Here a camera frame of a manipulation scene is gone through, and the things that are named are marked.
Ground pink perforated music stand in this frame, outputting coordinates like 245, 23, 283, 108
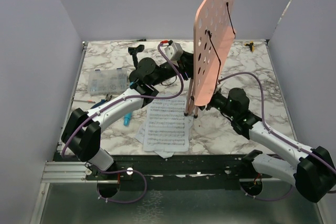
184, 0, 236, 116

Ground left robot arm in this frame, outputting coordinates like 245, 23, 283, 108
61, 48, 194, 179

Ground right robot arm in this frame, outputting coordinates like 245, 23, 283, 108
206, 88, 335, 203

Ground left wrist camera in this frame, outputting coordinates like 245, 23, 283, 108
164, 40, 183, 61

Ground sheet music page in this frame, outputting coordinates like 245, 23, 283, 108
135, 123, 174, 158
143, 96, 191, 152

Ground aluminium rail bracket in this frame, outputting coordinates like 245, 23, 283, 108
41, 162, 86, 183

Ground yellow black clamp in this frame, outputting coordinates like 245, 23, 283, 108
245, 41, 255, 52

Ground blue handled pliers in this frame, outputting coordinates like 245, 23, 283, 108
91, 94, 112, 109

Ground blue toy recorder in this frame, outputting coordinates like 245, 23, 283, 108
123, 112, 132, 126

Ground clear plastic parts box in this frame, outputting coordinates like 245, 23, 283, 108
87, 68, 128, 95

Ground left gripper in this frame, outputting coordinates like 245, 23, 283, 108
151, 50, 208, 87

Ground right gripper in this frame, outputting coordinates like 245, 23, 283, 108
191, 86, 237, 119

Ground red tipped thin rod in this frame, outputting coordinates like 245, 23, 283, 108
72, 99, 96, 104

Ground black microphone desk stand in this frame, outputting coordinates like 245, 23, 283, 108
128, 45, 144, 69

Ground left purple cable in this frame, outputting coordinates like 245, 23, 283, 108
60, 40, 184, 204

